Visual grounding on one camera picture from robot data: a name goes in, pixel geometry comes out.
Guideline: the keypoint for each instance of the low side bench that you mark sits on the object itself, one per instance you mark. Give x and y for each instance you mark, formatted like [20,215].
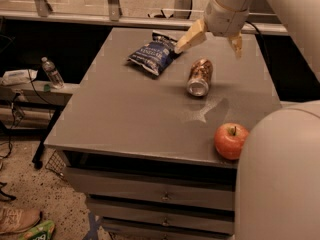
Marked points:
[34,95]

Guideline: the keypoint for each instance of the tan sneaker shoe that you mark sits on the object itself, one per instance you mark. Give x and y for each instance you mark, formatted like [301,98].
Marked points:
[14,220]

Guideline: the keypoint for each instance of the grey drawer cabinet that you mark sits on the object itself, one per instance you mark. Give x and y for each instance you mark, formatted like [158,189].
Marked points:
[141,149]

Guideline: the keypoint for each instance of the white tissue pack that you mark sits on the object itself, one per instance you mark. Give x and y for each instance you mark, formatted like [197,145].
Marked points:
[16,77]

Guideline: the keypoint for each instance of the orange soda can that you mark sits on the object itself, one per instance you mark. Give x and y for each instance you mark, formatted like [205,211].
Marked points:
[199,80]

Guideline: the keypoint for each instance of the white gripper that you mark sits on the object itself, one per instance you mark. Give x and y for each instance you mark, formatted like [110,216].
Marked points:
[224,20]

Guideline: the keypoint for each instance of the green snack package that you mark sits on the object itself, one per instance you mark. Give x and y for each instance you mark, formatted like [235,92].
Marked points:
[42,231]

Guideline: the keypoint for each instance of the wire mesh basket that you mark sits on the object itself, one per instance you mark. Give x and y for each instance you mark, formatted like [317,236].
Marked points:
[55,164]

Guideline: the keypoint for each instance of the clear plastic water bottle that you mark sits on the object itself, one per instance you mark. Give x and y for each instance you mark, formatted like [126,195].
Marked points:
[52,72]

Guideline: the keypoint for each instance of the red apple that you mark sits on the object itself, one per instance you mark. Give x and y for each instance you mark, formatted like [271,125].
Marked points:
[229,139]

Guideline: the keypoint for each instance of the blue chip bag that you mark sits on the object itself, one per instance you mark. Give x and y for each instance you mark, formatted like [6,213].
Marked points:
[155,56]

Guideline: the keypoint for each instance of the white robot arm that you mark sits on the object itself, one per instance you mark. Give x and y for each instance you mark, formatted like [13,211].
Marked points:
[278,178]

